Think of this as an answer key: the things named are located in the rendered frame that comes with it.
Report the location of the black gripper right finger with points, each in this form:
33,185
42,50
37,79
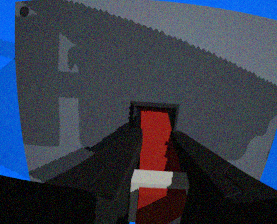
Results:
220,193

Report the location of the grey sloped panel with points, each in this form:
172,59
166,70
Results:
85,68

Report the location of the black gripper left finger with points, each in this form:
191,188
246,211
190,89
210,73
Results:
96,191

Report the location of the dark red peg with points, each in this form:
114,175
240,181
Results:
158,188

